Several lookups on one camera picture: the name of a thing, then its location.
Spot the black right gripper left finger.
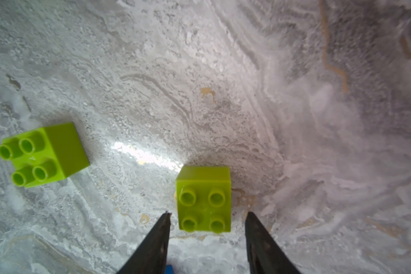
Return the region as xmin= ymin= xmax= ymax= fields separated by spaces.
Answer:
xmin=118 ymin=212 xmax=171 ymax=274

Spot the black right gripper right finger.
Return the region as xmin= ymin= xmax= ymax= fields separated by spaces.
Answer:
xmin=245 ymin=212 xmax=301 ymax=274

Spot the green 2x2 lego brick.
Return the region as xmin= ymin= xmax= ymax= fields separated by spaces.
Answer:
xmin=0 ymin=122 xmax=90 ymax=188
xmin=175 ymin=166 xmax=232 ymax=234

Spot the blue 2x2 lego front left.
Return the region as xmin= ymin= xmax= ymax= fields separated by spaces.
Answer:
xmin=164 ymin=265 xmax=174 ymax=274

